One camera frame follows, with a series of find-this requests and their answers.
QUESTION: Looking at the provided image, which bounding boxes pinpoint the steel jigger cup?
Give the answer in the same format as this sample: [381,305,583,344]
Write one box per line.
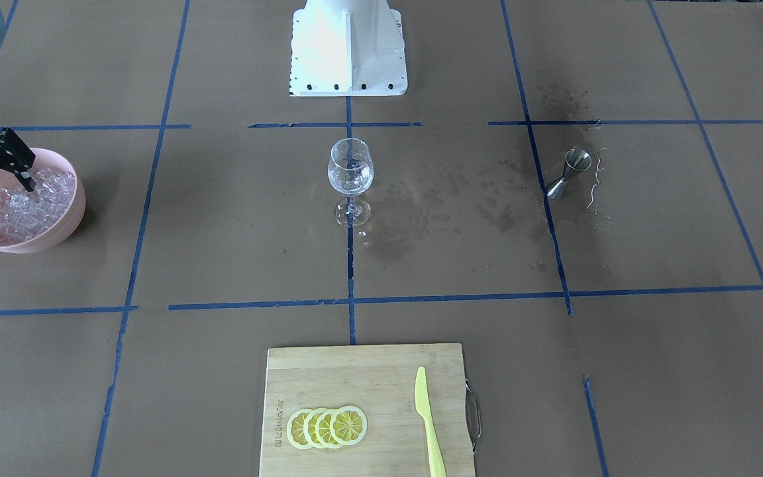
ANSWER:
[546,148,591,200]

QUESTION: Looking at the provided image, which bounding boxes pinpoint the pile of clear ice cubes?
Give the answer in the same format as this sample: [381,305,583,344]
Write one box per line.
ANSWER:
[0,167,77,246]

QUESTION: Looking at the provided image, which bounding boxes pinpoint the clear wine glass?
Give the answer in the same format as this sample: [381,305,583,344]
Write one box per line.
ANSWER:
[327,138,374,227]

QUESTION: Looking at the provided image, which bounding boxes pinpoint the pink bowl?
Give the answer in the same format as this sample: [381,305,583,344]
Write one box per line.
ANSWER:
[0,147,87,254]

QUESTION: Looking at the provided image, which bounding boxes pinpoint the bamboo cutting board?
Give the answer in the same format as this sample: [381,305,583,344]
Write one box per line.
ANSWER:
[258,343,476,476]

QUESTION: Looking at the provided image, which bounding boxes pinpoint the yellow plastic knife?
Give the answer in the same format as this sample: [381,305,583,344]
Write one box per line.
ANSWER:
[414,366,447,476]

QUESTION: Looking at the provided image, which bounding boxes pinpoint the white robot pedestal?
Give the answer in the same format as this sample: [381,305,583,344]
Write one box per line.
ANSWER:
[289,1,409,97]

